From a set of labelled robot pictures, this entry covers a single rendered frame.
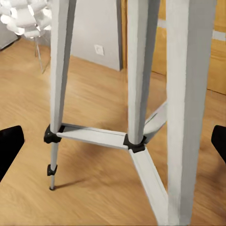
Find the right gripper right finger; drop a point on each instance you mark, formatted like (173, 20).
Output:
(218, 139)

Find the door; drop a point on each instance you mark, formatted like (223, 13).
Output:
(217, 68)

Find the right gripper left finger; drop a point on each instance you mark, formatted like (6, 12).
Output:
(11, 141)

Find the wall socket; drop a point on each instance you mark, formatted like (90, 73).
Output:
(99, 49)

